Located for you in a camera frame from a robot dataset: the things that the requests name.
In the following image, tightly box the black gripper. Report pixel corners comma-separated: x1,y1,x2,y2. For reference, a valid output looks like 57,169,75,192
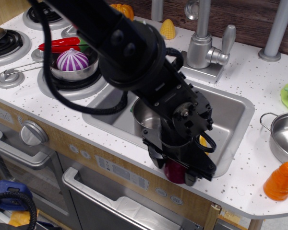
140,128,217,187

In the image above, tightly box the dark red sweet potato toy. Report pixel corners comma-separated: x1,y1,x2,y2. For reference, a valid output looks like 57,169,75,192
164,159,186,184

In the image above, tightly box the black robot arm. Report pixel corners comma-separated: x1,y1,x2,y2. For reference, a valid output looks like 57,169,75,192
48,0,216,186

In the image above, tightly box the steel pot in sink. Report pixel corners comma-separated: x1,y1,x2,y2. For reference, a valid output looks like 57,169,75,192
131,98,161,136

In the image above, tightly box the grey metal sink basin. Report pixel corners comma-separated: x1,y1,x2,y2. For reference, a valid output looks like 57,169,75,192
83,82,254,177

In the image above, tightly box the steel pot at right edge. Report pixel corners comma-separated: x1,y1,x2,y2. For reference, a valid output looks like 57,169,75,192
260,112,288,163

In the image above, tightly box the yellow bell pepper toy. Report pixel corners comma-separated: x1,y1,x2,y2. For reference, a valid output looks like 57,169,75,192
199,136,207,148

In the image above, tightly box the toy dishwasher door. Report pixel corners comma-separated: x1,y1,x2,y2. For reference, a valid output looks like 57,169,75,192
59,155,204,230

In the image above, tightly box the orange carrot toy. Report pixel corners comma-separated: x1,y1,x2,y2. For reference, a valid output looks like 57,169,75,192
263,162,288,201

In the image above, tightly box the silver toy faucet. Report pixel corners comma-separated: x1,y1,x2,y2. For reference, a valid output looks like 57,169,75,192
180,0,236,84

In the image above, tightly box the front right stove burner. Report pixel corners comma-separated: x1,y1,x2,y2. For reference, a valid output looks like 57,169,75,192
36,58,110,101

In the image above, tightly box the stove burner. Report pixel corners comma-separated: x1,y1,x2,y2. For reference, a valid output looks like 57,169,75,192
36,58,110,101
23,1,70,31
0,29,31,67

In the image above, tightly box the green plate at right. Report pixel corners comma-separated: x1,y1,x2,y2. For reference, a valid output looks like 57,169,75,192
280,84,288,108

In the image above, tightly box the yellow corn toy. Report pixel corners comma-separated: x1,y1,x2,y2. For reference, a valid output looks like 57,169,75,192
159,19,176,40

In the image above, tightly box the small steel saucepan on burner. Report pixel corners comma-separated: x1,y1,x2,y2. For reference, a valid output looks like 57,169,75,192
5,47,100,82

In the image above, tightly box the silver oven dial knob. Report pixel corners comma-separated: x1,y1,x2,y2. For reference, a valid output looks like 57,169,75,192
19,120,48,147

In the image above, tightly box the purple striped onion toy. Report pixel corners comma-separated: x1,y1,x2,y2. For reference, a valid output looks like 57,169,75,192
56,48,89,71

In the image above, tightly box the toy oven door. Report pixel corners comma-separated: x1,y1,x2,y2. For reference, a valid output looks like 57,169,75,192
0,123,82,230

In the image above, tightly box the yellow cloth on floor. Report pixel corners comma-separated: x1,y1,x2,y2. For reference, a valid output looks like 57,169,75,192
8,211,30,227

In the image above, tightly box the red chili pepper toy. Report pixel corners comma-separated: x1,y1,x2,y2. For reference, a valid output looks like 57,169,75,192
51,37,89,53

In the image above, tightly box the silver stove knob back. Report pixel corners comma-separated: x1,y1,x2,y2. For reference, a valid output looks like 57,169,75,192
61,25,78,38

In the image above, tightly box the silver stove knob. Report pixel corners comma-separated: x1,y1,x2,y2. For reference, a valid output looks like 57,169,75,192
31,48,44,62
61,25,78,38
0,69,24,89

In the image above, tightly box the silver stove knob middle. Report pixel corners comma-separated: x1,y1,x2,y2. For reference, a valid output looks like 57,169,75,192
31,48,44,62

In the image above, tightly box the blue clamp tool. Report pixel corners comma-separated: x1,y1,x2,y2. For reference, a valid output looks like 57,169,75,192
0,180,33,211

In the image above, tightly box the silver stove knob front left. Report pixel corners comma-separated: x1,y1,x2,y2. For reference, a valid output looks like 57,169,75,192
0,69,24,89

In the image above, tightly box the back left stove burner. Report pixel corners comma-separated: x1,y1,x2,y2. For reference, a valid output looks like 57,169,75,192
23,1,70,31

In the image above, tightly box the front left stove burner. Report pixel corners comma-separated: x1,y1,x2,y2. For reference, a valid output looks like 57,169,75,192
0,29,31,67

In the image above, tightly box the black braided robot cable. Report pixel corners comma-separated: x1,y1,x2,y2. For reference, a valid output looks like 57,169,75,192
28,0,128,115

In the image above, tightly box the grey vertical post right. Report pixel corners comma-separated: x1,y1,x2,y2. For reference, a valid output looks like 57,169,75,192
258,0,288,62

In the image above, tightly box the grey vertical post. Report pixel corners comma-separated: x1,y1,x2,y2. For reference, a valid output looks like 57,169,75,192
151,0,164,22
258,0,288,62

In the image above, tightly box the grey vertical post middle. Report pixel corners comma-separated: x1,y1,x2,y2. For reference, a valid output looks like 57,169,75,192
151,0,164,22

